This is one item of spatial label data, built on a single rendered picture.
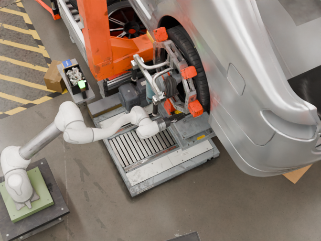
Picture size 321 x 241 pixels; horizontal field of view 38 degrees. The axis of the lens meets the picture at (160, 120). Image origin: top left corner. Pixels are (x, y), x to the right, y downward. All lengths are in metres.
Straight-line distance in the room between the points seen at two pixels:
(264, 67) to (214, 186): 1.67
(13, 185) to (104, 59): 1.15
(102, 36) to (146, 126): 0.72
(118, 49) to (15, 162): 1.13
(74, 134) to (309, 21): 1.92
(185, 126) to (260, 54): 1.55
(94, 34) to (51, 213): 1.34
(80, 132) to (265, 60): 1.30
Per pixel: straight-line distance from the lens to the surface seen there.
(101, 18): 3.27
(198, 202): 3.84
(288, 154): 2.73
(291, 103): 2.42
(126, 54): 3.71
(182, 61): 3.13
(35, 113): 4.33
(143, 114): 3.42
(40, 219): 3.55
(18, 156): 3.42
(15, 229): 3.57
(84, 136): 3.08
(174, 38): 3.24
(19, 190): 3.36
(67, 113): 3.15
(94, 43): 3.42
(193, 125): 3.89
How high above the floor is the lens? 3.58
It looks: 59 degrees down
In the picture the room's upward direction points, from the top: 2 degrees clockwise
